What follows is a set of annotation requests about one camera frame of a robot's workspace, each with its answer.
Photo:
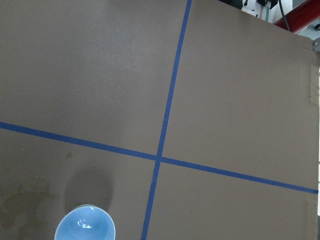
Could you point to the light blue plastic cup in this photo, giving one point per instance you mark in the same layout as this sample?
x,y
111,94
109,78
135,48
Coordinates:
x,y
86,222

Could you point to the red pipe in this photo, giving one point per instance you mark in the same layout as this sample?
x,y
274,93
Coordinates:
x,y
303,15

